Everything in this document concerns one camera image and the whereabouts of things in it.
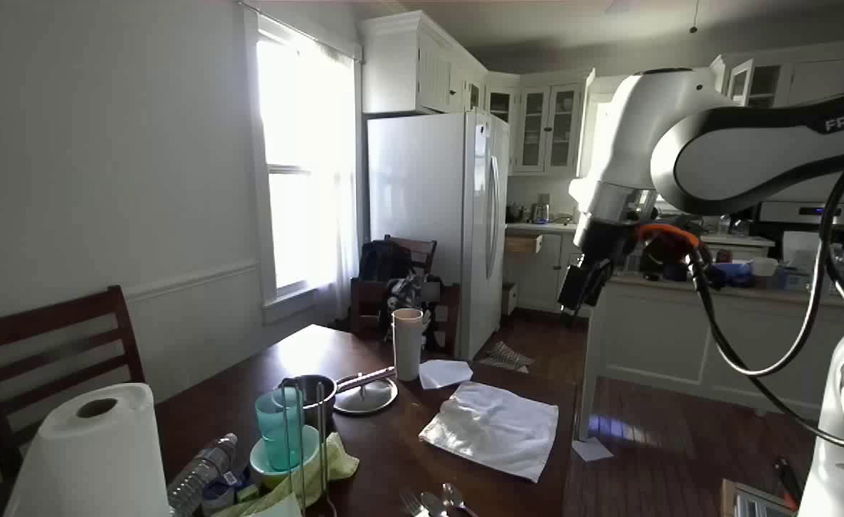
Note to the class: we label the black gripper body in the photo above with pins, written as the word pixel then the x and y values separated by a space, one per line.
pixel 595 274

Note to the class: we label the large white cloth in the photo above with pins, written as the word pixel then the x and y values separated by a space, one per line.
pixel 496 432

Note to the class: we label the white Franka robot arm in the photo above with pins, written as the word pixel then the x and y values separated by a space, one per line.
pixel 634 123

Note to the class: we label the yellow-green cloth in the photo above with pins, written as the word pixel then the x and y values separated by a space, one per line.
pixel 336 459

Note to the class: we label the white kitchen island counter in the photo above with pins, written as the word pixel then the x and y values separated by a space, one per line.
pixel 654 333

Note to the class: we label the white glass-door cabinet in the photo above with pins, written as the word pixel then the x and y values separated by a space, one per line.
pixel 539 129

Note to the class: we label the wooden chair with jacket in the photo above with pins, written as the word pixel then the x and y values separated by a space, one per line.
pixel 423 251

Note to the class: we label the white paper scrap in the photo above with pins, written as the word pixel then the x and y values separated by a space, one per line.
pixel 592 449

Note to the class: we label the white refrigerator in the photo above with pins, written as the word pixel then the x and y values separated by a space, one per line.
pixel 423 182

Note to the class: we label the tall translucent plastic cup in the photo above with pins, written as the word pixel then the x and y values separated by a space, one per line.
pixel 408 346

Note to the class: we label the black patterned jacket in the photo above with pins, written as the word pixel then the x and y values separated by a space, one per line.
pixel 382 258

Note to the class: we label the metal pot lid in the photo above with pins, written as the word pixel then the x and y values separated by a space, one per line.
pixel 368 395

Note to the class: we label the metal cutlery piece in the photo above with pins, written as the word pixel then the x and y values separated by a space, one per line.
pixel 453 501
pixel 420 507

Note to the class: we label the white upper kitchen cabinet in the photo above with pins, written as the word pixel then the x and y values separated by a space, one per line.
pixel 394 67

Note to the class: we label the small metal pot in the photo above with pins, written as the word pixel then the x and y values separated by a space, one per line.
pixel 319 398

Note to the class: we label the bright white-framed window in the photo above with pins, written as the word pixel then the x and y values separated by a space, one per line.
pixel 296 172

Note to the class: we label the teal plastic bowl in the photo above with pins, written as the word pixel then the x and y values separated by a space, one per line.
pixel 311 452

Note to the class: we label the teal plastic cup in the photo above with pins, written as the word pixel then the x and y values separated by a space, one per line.
pixel 280 432

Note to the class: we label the clear plastic water bottle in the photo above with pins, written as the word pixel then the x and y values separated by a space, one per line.
pixel 203 469

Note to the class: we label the white paper towel roll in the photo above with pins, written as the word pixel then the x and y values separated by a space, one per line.
pixel 87 459

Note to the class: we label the dark wooden slatted chair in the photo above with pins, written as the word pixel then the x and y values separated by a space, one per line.
pixel 49 320

